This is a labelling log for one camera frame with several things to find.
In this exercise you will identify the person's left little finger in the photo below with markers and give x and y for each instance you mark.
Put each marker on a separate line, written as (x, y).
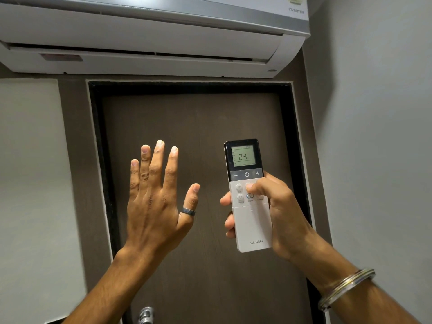
(134, 175)

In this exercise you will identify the person's right thumb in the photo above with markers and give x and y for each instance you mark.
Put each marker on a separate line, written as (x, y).
(260, 187)

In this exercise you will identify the brown wooden door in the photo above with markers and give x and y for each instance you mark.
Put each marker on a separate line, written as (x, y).
(202, 138)

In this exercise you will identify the person's left hand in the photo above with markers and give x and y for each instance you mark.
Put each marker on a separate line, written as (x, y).
(152, 215)

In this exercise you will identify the person's right forearm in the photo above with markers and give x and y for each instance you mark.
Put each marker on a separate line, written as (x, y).
(354, 290)

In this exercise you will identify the person's right hand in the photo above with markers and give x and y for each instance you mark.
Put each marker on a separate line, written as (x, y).
(281, 219)

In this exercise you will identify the person's left middle finger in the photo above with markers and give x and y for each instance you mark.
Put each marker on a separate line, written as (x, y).
(156, 165)

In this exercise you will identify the white wall air conditioner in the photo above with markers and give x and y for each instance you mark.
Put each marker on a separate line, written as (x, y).
(152, 33)

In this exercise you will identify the person's left forearm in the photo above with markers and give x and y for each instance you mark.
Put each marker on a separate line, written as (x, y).
(108, 290)

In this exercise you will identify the black door frame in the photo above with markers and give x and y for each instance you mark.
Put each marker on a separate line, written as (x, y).
(98, 148)

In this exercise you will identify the white air conditioner remote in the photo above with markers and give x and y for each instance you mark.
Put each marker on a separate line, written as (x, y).
(249, 202)

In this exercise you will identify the silver metal bangle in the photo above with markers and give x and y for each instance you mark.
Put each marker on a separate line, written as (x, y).
(344, 288)

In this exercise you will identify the person's left thumb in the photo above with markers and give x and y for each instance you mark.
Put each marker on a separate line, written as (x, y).
(189, 205)

